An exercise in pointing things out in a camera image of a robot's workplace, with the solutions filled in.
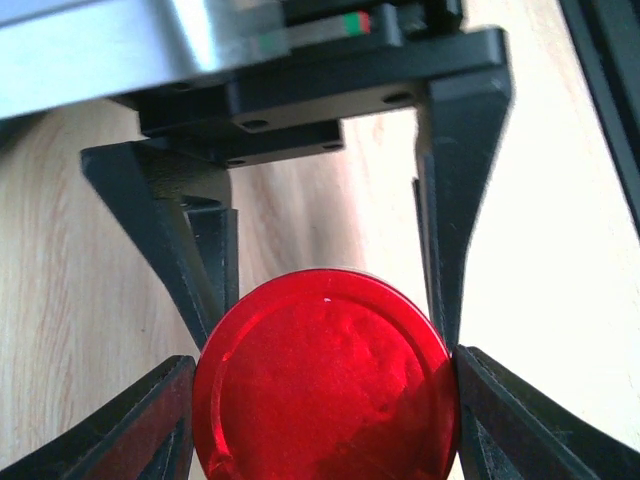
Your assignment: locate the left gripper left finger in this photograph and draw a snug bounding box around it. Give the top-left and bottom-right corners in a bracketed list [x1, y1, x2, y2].
[1, 355, 195, 479]

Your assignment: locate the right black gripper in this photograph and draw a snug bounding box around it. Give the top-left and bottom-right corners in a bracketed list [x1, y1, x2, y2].
[120, 1, 508, 168]

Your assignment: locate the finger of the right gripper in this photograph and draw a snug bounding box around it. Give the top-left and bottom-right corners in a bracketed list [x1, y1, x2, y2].
[81, 141, 239, 348]
[413, 77, 512, 348]

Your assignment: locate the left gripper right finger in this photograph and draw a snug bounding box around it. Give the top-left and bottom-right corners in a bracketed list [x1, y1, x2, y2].
[454, 345, 639, 479]

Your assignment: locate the red jar lid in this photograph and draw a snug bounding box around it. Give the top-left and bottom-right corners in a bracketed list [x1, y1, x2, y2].
[192, 269, 459, 479]

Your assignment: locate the black bin with lollipops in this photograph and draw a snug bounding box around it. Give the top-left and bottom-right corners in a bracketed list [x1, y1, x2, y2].
[560, 0, 639, 224]

